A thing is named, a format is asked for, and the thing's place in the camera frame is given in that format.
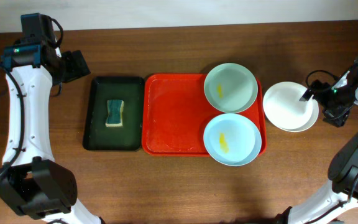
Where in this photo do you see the light blue round plate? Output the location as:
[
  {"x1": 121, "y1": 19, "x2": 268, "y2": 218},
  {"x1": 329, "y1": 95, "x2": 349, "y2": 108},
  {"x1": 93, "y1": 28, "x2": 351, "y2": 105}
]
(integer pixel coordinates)
[{"x1": 203, "y1": 113, "x2": 262, "y2": 167}]

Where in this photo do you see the black plastic tray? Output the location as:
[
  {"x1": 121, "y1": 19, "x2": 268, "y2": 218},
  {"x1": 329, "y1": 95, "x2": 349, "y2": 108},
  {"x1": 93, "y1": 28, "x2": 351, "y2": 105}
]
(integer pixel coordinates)
[{"x1": 83, "y1": 77, "x2": 145, "y2": 151}]

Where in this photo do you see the green yellow sponge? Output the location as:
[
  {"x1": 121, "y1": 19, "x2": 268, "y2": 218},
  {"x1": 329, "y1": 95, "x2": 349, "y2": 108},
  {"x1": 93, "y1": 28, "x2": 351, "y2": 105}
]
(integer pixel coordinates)
[{"x1": 105, "y1": 100, "x2": 124, "y2": 128}]

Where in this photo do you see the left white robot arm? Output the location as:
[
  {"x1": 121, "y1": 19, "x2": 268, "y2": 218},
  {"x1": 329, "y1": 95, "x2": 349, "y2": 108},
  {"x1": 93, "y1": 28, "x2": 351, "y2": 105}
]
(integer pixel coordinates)
[{"x1": 0, "y1": 45, "x2": 103, "y2": 223}]

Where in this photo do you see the mint green round plate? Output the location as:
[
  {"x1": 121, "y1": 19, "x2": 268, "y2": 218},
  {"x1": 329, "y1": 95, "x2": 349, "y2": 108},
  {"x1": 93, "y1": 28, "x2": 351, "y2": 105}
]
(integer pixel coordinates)
[{"x1": 203, "y1": 63, "x2": 259, "y2": 113}]

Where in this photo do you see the red plastic tray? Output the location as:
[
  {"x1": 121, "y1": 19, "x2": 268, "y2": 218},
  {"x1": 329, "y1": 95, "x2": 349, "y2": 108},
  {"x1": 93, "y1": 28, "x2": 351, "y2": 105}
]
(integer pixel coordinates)
[{"x1": 140, "y1": 73, "x2": 267, "y2": 157}]

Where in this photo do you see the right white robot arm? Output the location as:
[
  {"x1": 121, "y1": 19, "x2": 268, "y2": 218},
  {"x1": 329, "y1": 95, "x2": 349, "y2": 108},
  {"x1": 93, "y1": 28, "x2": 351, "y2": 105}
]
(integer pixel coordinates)
[{"x1": 273, "y1": 57, "x2": 358, "y2": 224}]

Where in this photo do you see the white round plate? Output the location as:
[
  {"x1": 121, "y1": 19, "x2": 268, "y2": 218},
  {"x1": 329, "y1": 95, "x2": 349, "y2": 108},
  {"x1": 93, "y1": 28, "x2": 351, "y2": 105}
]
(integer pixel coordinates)
[{"x1": 263, "y1": 82, "x2": 319, "y2": 133}]

